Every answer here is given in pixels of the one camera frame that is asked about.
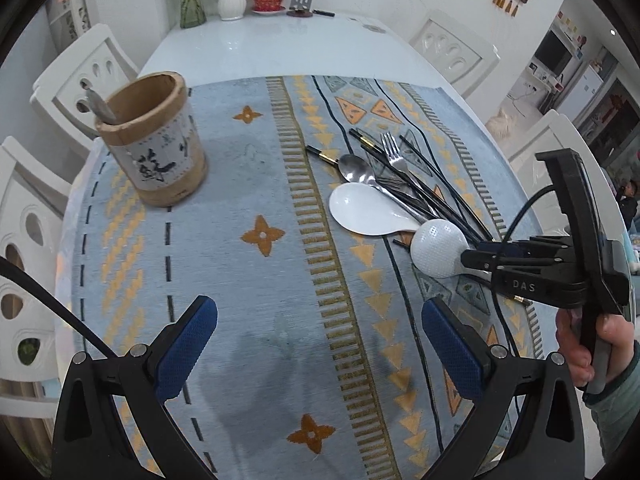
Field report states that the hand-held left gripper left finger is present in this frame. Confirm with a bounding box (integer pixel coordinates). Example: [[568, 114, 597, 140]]
[[51, 295, 219, 480]]

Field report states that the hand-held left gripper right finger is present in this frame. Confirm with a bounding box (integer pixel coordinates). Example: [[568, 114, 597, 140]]
[[421, 296, 586, 480]]

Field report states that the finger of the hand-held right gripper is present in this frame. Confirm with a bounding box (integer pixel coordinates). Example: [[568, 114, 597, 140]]
[[460, 249, 571, 276], [477, 236, 573, 256]]

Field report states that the white dimpled spoon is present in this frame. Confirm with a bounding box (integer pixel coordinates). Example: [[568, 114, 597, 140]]
[[410, 218, 471, 280]]

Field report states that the metal fork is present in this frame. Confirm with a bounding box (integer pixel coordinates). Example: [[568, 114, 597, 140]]
[[392, 134, 436, 211], [380, 132, 426, 201]]

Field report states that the white ceramic spoon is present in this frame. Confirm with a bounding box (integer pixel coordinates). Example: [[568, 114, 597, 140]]
[[328, 182, 422, 236]]

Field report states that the metal spoon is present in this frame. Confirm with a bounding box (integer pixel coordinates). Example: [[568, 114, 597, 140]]
[[84, 87, 120, 126], [338, 154, 431, 223]]

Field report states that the cardboard utensil holder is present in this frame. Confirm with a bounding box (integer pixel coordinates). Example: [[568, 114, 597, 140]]
[[95, 72, 208, 207]]

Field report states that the pile of black chopsticks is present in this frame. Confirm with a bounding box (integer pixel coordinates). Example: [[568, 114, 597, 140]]
[[305, 127, 526, 306]]

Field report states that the person's right forearm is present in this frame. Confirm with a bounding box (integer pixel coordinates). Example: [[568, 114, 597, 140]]
[[582, 340, 640, 461]]

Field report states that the person's right hand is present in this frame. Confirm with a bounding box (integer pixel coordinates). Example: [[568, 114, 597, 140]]
[[556, 305, 640, 391]]

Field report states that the blue patterned table mat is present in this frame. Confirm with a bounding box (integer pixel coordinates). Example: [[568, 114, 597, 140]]
[[70, 74, 566, 480]]

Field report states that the white dining chair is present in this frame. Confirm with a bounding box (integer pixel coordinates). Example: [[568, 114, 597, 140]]
[[409, 9, 501, 98], [0, 135, 76, 421], [29, 22, 141, 141], [507, 109, 601, 241]]

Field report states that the white fluffy pet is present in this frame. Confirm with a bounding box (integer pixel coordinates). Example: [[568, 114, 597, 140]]
[[486, 105, 522, 140]]

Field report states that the white cabinet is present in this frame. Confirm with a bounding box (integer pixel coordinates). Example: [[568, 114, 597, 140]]
[[559, 62, 617, 122]]

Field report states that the television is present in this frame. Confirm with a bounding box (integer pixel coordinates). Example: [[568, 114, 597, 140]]
[[533, 29, 572, 77]]

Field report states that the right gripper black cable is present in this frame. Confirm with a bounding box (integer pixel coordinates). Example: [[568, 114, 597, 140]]
[[489, 184, 551, 361]]

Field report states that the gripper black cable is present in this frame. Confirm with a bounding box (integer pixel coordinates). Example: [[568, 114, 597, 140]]
[[0, 257, 118, 358], [489, 184, 551, 361]]

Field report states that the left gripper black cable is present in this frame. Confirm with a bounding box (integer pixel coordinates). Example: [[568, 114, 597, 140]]
[[0, 257, 118, 358]]

